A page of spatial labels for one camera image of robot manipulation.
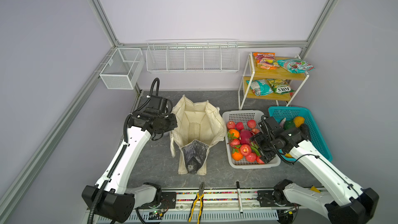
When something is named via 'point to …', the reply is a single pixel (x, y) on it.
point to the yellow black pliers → (200, 194)
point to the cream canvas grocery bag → (200, 125)
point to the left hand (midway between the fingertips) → (175, 126)
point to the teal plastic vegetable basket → (298, 128)
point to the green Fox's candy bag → (281, 86)
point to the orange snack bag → (266, 60)
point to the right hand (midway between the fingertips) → (252, 147)
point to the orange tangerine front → (237, 156)
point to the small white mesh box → (123, 68)
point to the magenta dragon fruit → (245, 136)
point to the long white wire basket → (193, 55)
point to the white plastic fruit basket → (242, 116)
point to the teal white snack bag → (260, 87)
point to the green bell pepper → (289, 124)
